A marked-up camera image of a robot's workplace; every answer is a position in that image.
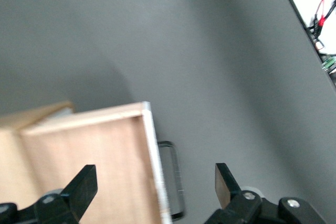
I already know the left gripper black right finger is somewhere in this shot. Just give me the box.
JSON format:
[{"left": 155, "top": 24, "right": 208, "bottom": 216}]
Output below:
[{"left": 204, "top": 163, "right": 326, "bottom": 224}]

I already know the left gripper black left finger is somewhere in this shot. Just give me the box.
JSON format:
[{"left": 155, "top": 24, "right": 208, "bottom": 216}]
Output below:
[{"left": 0, "top": 164, "right": 98, "bottom": 224}]

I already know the light wooden drawer box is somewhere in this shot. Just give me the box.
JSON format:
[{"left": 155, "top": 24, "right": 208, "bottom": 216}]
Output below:
[{"left": 18, "top": 101, "right": 174, "bottom": 224}]

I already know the black drawer handle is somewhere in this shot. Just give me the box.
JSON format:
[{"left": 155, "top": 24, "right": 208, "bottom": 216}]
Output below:
[{"left": 156, "top": 141, "right": 186, "bottom": 222}]

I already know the wooden drawer cabinet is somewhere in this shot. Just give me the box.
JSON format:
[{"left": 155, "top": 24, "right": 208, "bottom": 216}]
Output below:
[{"left": 0, "top": 100, "right": 76, "bottom": 206}]

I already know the green circuit board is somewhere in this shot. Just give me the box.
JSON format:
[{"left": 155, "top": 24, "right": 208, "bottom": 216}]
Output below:
[{"left": 321, "top": 55, "right": 336, "bottom": 72}]

